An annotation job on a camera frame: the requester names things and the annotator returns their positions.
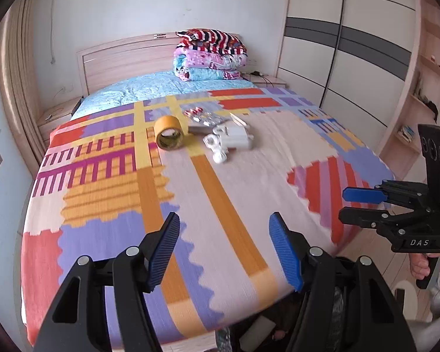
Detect black bag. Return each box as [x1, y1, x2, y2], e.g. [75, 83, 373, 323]
[423, 99, 440, 121]

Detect light blue bedsheet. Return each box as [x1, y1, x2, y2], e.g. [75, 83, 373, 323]
[71, 70, 265, 120]

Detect yellow tape roll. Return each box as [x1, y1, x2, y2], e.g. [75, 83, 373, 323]
[155, 115, 190, 152]

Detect pink printed folded quilt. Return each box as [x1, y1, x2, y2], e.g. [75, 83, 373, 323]
[173, 46, 248, 72]

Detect white box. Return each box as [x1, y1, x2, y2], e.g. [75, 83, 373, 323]
[220, 125, 255, 151]

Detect striped folded blanket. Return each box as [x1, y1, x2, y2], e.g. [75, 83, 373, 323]
[176, 28, 247, 56]

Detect person's right hand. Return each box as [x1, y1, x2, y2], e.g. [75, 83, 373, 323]
[410, 243, 440, 280]

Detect stack of books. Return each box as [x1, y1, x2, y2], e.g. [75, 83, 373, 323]
[399, 125, 417, 143]

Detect colourful patterned blanket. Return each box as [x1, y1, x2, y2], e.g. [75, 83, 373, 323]
[21, 87, 395, 346]

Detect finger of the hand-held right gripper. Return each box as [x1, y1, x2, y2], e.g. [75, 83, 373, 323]
[343, 180, 430, 209]
[338, 207, 420, 236]

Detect white carton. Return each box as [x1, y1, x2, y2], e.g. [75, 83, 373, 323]
[241, 317, 276, 351]

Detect wooden bed headboard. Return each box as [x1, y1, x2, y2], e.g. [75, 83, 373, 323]
[76, 33, 243, 96]

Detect white and grey wardrobe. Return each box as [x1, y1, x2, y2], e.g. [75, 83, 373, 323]
[277, 0, 419, 147]

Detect wooden shelf unit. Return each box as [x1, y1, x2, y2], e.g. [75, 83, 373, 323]
[379, 0, 440, 162]

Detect wooden stick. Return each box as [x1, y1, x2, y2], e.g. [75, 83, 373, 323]
[229, 113, 251, 128]

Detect beige curtain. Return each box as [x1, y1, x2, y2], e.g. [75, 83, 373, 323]
[0, 0, 46, 162]

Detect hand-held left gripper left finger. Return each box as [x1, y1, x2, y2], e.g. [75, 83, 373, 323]
[33, 212, 181, 352]

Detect wooden nightstand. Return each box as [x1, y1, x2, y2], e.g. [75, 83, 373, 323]
[37, 95, 85, 143]
[242, 75, 288, 89]

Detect blue printed folded quilt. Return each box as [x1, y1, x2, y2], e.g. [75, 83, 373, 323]
[174, 67, 243, 81]

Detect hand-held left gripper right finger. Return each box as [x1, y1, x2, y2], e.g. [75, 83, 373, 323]
[268, 212, 417, 352]

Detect silver pill blister pack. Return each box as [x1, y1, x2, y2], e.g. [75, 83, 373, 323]
[183, 108, 231, 127]

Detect white slipper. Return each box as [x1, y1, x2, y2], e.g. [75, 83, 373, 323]
[393, 280, 422, 319]

